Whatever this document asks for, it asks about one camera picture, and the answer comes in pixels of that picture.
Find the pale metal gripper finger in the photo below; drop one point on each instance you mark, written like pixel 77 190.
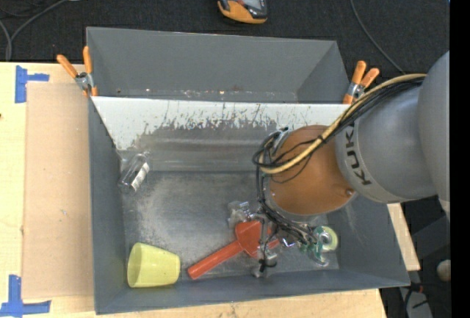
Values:
pixel 267 262
pixel 239 212

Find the orange plastic tool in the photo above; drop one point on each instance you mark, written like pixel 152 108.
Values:
pixel 220 257

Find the grey metal bin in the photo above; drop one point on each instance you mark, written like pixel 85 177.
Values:
pixel 191 206

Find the yellow cup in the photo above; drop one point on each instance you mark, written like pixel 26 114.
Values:
pixel 152 267

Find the clear glass bottle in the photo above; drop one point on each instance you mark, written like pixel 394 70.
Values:
pixel 133 173

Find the brown cardboard board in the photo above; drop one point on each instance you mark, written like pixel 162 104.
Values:
pixel 58 191

